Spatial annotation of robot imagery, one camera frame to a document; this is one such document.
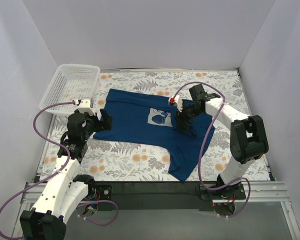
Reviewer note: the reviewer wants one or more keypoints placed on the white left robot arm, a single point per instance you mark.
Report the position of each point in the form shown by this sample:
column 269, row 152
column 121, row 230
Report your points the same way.
column 65, row 190

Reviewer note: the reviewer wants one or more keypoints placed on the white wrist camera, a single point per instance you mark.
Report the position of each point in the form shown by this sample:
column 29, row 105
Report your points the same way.
column 85, row 105
column 177, row 102

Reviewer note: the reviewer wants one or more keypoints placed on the blue t shirt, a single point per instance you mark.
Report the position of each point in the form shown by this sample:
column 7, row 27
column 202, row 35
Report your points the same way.
column 149, row 119

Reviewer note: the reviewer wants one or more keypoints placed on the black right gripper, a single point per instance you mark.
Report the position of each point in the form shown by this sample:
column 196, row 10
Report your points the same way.
column 184, row 117

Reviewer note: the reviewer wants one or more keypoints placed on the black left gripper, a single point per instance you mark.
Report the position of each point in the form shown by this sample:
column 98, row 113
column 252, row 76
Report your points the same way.
column 100, row 122

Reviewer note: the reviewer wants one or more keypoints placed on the floral table cloth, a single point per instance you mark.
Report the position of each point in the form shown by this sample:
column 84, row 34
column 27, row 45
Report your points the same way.
column 123, row 161

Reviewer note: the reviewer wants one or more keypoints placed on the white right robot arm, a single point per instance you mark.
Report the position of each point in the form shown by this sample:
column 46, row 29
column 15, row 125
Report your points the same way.
column 248, row 139

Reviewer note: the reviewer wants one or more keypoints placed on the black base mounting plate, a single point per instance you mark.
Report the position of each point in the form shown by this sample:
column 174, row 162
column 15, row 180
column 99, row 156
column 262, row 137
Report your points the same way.
column 159, row 195

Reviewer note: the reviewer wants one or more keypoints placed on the white plastic basket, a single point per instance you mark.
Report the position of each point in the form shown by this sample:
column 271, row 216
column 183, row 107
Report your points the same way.
column 71, row 82

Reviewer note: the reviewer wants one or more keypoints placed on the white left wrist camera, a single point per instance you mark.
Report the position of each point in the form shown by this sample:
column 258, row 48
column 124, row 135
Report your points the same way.
column 85, row 105

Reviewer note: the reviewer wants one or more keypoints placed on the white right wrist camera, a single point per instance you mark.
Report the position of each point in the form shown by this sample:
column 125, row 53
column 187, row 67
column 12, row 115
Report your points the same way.
column 177, row 102

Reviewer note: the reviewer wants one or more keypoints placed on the aluminium frame rail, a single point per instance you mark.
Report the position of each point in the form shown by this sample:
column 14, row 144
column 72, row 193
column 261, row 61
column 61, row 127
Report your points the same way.
column 260, row 191

